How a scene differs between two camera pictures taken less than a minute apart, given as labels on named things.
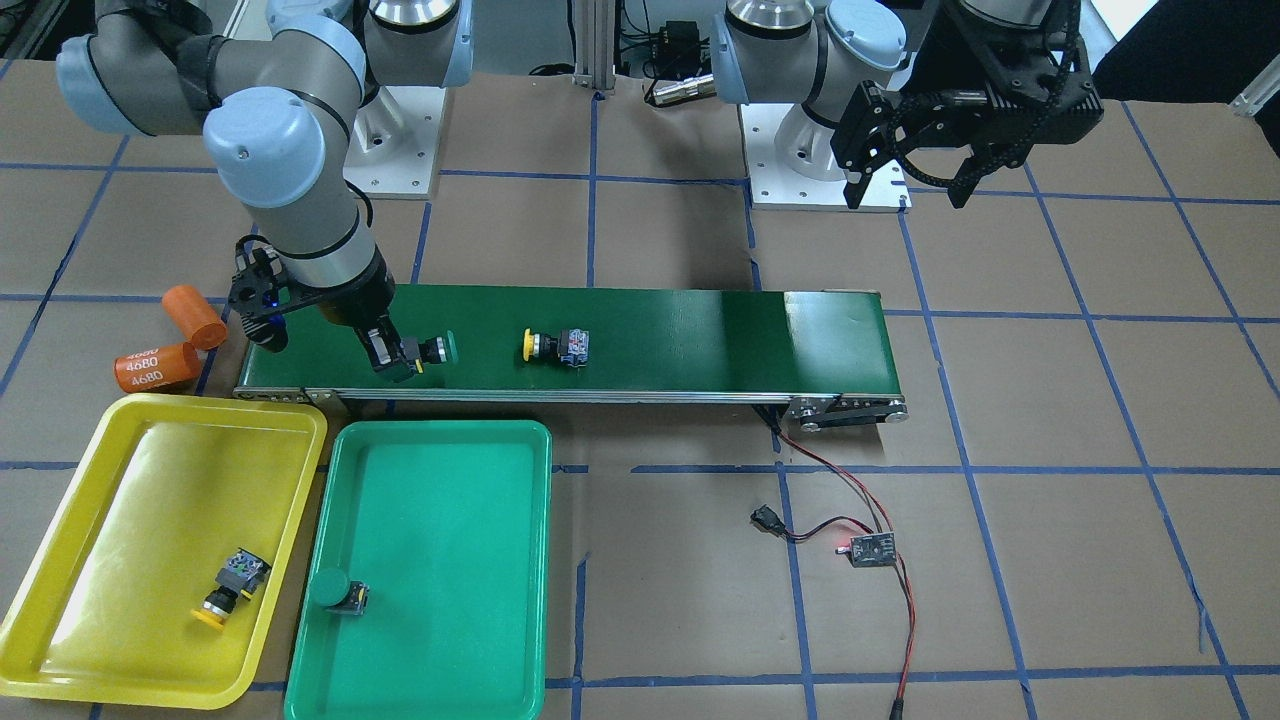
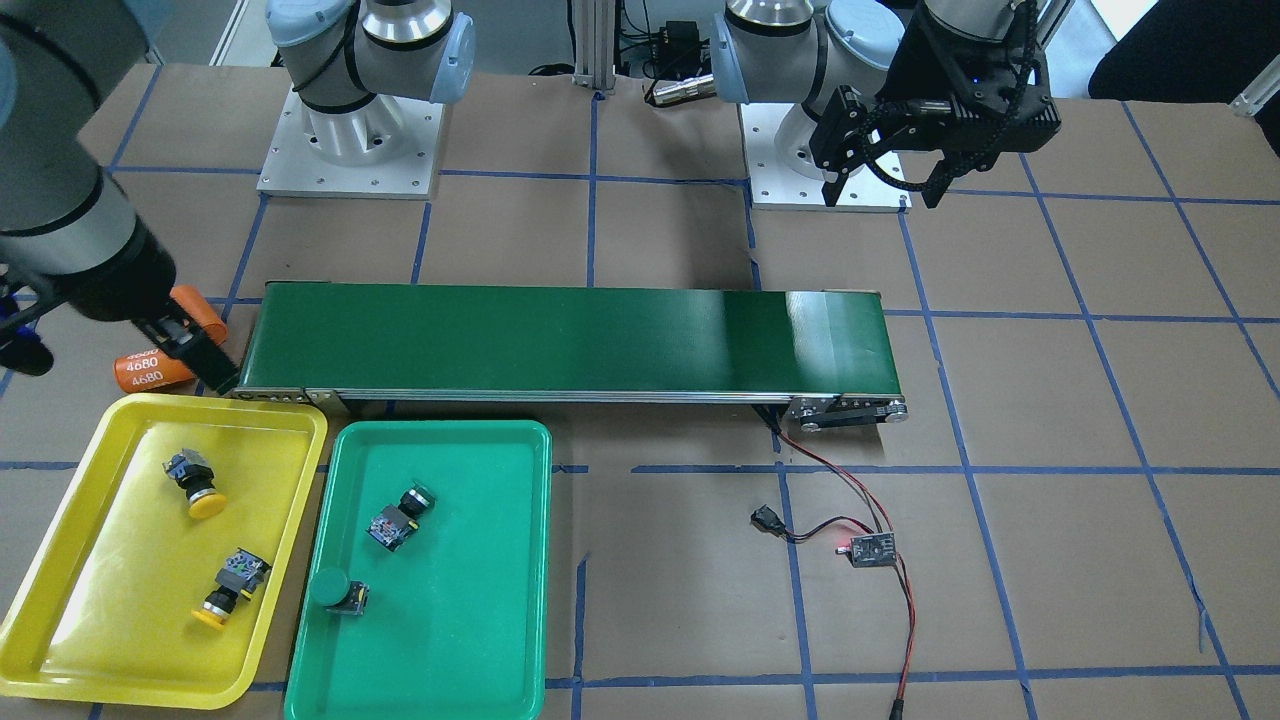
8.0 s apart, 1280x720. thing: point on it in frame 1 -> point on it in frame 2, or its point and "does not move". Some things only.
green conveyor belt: [822, 352] does not move
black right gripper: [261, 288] -> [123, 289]
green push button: [439, 350] -> [393, 525]
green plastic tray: [431, 550] does not move
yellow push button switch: [244, 572] does not move
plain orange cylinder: [203, 327] does not move
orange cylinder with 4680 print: [156, 366] does not move
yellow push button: [571, 346] -> [194, 474]
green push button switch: [332, 589] does not move
